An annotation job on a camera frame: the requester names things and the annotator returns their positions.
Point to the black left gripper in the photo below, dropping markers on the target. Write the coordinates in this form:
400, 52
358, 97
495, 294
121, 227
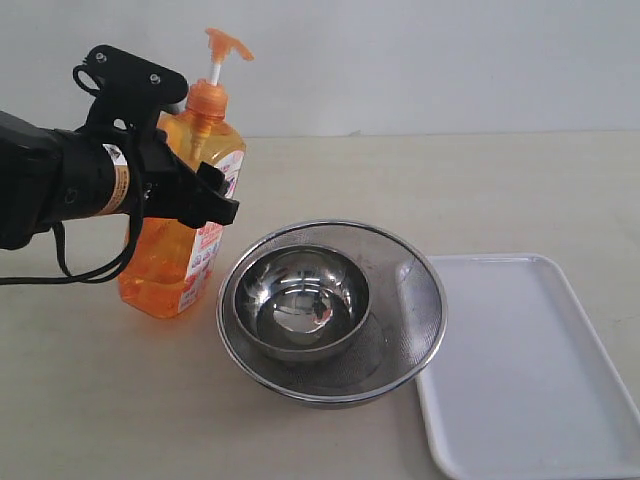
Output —
166, 187

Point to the orange pump soap bottle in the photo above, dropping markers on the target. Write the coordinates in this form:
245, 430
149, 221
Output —
176, 251

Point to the grey left Piper robot arm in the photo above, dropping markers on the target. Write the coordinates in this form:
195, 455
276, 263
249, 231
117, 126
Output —
49, 176

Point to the small stainless steel bowl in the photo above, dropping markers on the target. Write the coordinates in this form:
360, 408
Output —
301, 303

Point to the steel mesh colander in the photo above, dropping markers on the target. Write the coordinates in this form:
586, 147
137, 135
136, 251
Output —
403, 332

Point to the white plastic tray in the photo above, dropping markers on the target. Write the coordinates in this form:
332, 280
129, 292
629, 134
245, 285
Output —
521, 386

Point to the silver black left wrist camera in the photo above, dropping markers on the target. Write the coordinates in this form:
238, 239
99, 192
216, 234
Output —
128, 88

